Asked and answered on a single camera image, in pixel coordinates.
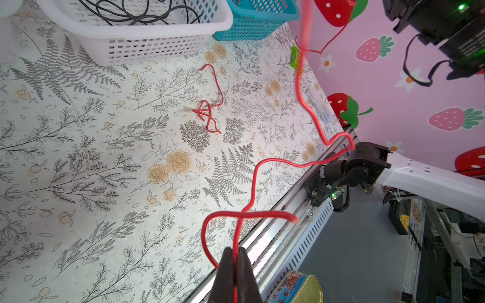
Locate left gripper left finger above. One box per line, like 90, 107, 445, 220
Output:
208, 247, 234, 303

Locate red cables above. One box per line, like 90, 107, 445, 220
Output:
192, 63, 225, 135

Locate floral table cloth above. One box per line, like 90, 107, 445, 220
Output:
1, 1, 325, 302

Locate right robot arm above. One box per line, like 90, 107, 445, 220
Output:
292, 1, 484, 219

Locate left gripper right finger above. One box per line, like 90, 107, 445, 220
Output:
236, 247, 263, 303

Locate left white plastic basket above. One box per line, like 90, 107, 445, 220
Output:
0, 0, 23, 64

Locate long red cable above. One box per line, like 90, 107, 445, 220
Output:
200, 0, 357, 303

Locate clear plastic tube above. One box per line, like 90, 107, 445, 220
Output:
306, 87, 334, 125

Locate gold tin box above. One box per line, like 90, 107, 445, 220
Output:
267, 270, 324, 303

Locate green candy wrapper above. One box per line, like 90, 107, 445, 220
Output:
290, 45, 301, 70

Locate middle white plastic basket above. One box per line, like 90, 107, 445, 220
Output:
38, 1, 233, 66

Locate black cable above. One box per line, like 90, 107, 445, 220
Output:
77, 0, 203, 27

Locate teal plastic basket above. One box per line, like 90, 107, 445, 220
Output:
213, 0, 299, 41

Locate white plastic basket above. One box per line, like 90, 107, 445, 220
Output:
0, 0, 23, 64
38, 1, 233, 66

